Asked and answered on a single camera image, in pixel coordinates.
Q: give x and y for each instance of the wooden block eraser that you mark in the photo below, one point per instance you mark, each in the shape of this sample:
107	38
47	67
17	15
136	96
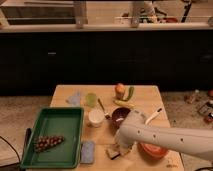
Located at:
113	152

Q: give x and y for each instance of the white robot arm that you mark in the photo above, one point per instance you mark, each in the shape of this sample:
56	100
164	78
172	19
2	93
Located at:
194	142

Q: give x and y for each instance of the orange peach fruit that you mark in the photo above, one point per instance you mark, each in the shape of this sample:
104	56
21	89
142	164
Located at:
120	90

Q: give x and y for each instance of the green cup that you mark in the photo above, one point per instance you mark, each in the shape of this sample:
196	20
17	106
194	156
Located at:
91	99

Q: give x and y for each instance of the green cucumber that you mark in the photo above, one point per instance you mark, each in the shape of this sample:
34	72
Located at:
130	93

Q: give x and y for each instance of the yellow banana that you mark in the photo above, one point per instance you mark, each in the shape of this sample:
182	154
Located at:
123	104

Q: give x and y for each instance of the metal spoon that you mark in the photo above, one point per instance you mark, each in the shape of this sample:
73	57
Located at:
107	116

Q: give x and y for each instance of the dark purple bowl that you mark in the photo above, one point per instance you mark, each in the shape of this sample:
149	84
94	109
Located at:
118	116

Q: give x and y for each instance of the white cup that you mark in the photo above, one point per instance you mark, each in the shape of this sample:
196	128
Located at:
96	117

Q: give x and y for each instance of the light blue cloth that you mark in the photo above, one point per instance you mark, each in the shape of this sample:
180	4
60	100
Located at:
74	100

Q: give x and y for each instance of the green plastic tray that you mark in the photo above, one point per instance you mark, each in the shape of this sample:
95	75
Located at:
64	122

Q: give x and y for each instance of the blue sponge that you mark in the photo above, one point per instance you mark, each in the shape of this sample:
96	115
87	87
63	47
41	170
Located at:
87	152

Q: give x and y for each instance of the orange bowl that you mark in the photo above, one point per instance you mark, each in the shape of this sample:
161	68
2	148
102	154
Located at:
153	151

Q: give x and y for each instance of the red grape bunch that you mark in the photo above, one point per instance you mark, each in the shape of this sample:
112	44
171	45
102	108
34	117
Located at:
44	143

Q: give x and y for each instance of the white handled black brush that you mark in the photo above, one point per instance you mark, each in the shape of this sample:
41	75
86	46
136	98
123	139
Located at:
153	116

